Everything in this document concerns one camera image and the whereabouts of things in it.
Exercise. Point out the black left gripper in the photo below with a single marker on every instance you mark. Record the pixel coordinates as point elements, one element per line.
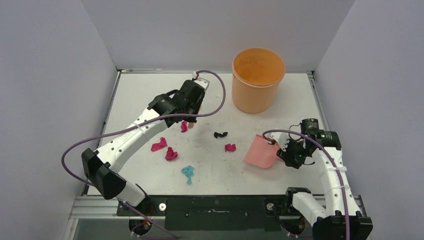
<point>198,105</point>

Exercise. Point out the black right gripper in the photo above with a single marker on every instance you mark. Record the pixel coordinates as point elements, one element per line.
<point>286,156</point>

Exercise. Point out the pink plastic dustpan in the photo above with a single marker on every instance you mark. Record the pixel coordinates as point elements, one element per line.
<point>262,154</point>

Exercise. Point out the black paper scrap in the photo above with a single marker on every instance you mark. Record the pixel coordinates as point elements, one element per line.
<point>218,135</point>

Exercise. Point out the orange plastic bucket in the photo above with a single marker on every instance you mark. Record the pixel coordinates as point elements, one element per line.
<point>256,75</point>

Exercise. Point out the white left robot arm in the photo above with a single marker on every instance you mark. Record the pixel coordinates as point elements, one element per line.
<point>102,166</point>

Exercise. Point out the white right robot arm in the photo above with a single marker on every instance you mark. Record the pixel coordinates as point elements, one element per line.
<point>341,217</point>

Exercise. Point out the magenta paper scrap strip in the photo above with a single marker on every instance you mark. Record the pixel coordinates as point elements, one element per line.
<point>184,126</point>

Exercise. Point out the magenta flat paper scrap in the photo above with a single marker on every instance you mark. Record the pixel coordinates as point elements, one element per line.
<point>159,145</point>

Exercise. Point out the magenta crumpled paper scrap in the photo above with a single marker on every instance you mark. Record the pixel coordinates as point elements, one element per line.
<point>171,154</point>

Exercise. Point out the teal paper scrap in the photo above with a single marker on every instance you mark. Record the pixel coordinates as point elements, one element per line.
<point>188,171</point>

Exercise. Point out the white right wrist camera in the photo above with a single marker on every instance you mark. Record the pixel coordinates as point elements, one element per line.
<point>282,139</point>

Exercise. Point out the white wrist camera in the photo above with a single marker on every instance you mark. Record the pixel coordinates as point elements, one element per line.
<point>204,83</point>
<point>282,139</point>

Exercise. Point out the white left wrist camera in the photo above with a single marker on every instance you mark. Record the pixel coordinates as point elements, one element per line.
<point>204,83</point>

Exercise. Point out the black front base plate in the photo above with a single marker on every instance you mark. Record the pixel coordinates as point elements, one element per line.
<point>223,212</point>

